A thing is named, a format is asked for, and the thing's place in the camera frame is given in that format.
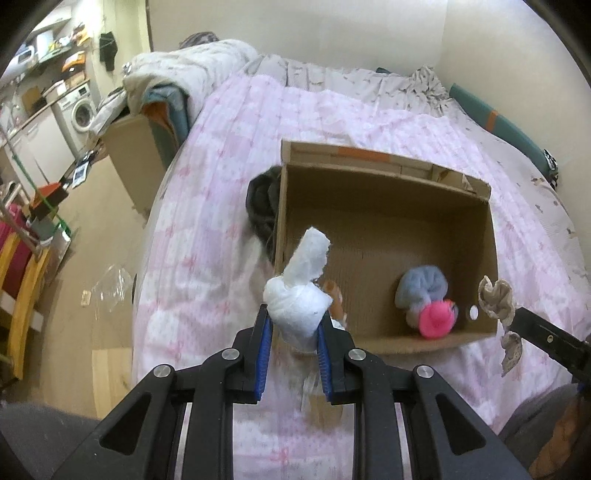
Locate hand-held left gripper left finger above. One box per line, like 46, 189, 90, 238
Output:
53, 302, 278, 480

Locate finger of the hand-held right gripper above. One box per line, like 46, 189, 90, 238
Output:
512, 306, 591, 372

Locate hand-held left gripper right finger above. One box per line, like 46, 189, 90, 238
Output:
316, 314, 533, 480

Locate beige lace-edged scrunchie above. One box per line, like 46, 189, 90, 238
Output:
499, 330, 523, 376

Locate beige sock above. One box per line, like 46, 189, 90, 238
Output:
477, 275, 516, 330

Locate orange plush toy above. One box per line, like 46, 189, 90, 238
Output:
322, 279, 349, 329

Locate white cloth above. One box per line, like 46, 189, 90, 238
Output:
263, 225, 334, 354

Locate grey blue sock ball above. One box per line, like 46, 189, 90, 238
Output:
394, 265, 460, 329

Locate brown cardboard box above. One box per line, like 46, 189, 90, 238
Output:
272, 139, 500, 355

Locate person's right hand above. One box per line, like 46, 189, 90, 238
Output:
538, 390, 591, 480

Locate person's right leg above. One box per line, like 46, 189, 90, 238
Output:
498, 383, 580, 446

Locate person's leg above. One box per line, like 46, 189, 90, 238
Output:
0, 401, 109, 480
498, 383, 580, 446

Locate dark grey cloth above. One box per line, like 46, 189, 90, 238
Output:
246, 165, 283, 266

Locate clear plastic bag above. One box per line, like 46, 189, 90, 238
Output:
90, 264, 136, 308

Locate black and white checkered item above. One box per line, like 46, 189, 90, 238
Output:
541, 148, 560, 188

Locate bed with pink quilt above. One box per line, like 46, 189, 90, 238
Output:
131, 74, 578, 480

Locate teal cushion with orange stripe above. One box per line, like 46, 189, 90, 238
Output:
449, 83, 552, 167

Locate person's left leg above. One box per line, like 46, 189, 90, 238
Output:
0, 401, 109, 480

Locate large cardboard box beside bed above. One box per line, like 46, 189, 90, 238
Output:
102, 113, 178, 220

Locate yellow and red chair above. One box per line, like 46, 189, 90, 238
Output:
0, 203, 51, 381

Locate red box on floor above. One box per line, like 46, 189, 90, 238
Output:
28, 182, 70, 217

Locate white patterned duvet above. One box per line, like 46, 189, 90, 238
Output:
122, 39, 259, 116

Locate white washing machine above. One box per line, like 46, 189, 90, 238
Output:
52, 84, 100, 158

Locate dark patterned cloth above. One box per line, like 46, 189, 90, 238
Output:
179, 31, 221, 49

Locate black hanging garment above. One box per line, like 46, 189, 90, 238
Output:
99, 31, 118, 72

